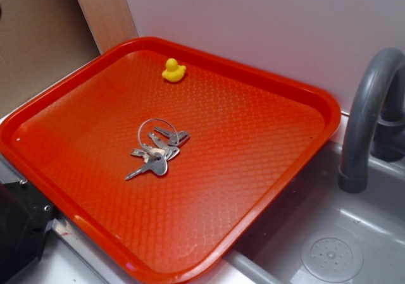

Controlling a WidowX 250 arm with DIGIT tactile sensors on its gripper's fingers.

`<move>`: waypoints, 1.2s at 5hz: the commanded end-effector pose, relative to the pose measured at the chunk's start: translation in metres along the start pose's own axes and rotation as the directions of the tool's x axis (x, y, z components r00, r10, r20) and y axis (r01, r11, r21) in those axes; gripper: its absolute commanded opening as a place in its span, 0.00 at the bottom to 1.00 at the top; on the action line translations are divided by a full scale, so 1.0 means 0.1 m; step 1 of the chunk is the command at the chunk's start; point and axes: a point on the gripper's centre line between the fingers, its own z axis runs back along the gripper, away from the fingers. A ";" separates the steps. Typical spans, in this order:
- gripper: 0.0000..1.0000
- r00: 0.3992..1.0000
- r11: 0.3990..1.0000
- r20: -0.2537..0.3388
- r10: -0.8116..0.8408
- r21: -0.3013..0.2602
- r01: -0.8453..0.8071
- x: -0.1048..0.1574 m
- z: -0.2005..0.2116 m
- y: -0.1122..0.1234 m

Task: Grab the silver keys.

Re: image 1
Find grey toy faucet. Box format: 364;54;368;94
338;47;404;194

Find silver keys on ring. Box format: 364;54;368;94
125;118;190;181

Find brown cardboard panel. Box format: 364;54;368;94
1;0;99;116

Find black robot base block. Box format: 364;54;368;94
1;182;56;283

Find grey toy sink basin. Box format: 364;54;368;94
226;142;404;283

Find wooden board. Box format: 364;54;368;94
78;0;138;53

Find yellow rubber duck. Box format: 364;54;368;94
162;58;186;82

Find red plastic tray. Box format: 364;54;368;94
1;37;340;283

